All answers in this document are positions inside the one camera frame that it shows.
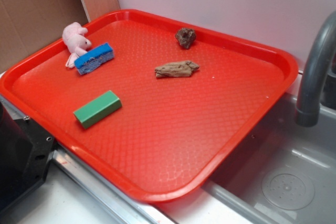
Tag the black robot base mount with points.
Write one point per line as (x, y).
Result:
(26, 151)

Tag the grey sink basin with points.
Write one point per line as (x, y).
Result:
(281, 172)

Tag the green rectangular block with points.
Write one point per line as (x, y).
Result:
(97, 109)

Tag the pink plush toy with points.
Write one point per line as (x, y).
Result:
(74, 38)

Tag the brown wood chip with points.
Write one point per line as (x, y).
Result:
(176, 69)

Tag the red plastic tray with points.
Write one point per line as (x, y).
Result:
(171, 133)

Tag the grey faucet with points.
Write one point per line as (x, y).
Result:
(317, 85)

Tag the brown cardboard panel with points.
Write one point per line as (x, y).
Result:
(29, 25)

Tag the blue sponge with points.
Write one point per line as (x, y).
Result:
(94, 59)

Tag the dark brown rock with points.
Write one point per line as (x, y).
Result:
(185, 37)

